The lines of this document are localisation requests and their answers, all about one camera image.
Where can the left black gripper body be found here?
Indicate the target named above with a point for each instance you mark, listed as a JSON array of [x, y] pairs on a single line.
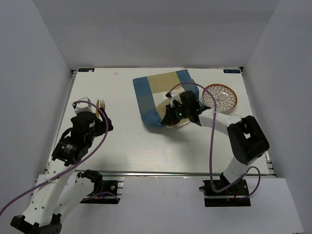
[[99, 129]]

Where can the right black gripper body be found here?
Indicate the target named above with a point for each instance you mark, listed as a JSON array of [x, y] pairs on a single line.
[[183, 111]]

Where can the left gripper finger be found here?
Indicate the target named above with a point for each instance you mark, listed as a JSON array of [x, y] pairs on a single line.
[[102, 113], [107, 125]]

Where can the blue beige cloth placemat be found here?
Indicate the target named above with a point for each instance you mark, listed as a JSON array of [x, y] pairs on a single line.
[[151, 94]]

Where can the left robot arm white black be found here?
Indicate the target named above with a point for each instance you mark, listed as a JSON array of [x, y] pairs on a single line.
[[50, 207]]

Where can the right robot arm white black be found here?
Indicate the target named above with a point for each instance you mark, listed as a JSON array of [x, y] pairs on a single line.
[[247, 140]]

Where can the gold knife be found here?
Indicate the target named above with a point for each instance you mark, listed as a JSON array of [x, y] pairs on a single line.
[[98, 105]]

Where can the gold fork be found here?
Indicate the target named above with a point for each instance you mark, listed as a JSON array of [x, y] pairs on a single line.
[[102, 104]]

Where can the patterned ceramic plate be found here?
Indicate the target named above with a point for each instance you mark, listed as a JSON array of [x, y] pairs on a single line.
[[226, 99]]

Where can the clear drinking glass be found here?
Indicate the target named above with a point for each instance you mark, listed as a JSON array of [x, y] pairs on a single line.
[[235, 117]]

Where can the right blue corner sticker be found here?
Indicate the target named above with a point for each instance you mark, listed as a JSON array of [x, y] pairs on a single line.
[[231, 71]]

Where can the blue corner sticker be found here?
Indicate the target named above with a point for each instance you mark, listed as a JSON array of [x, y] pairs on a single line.
[[86, 70], [231, 71]]

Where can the left blue corner sticker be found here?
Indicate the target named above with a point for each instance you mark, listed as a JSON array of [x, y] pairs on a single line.
[[86, 70]]

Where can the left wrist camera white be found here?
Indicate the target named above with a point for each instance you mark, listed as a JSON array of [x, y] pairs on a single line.
[[82, 106]]

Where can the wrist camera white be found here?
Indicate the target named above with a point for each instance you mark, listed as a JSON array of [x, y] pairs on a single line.
[[174, 98], [82, 106]]

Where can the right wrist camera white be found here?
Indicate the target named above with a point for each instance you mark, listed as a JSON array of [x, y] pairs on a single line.
[[174, 98]]

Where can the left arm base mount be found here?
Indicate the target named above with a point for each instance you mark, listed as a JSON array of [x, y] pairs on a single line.
[[109, 192]]

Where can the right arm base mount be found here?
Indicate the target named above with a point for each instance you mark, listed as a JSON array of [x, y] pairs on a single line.
[[232, 197]]

